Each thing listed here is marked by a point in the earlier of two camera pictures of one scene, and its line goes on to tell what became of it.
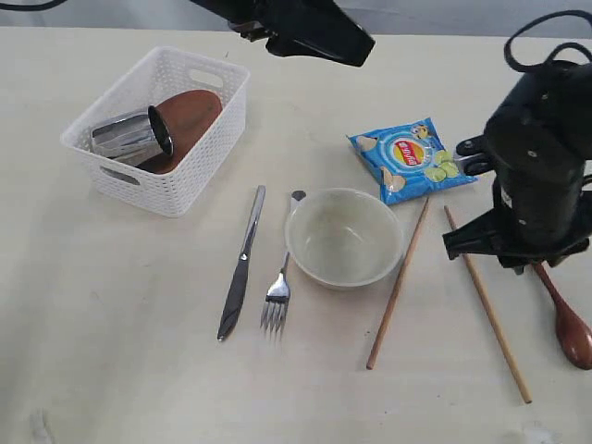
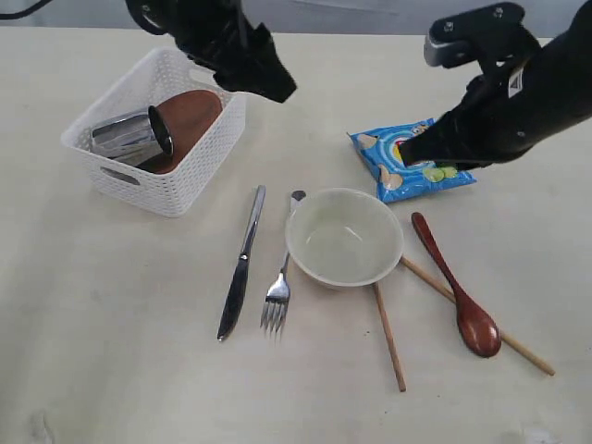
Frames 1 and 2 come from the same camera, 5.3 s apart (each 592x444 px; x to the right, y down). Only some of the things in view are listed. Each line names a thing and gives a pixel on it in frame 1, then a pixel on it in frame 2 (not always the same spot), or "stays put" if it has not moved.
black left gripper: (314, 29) → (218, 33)
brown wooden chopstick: (489, 312) → (505, 337)
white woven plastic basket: (168, 69) stays put
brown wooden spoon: (574, 334) → (478, 330)
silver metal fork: (277, 299) stays put
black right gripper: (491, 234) → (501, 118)
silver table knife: (234, 296) stays put
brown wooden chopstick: (399, 290) → (391, 338)
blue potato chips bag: (409, 160) stays put
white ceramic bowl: (342, 238) stays put
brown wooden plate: (186, 115) stays put
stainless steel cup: (133, 139) stays put
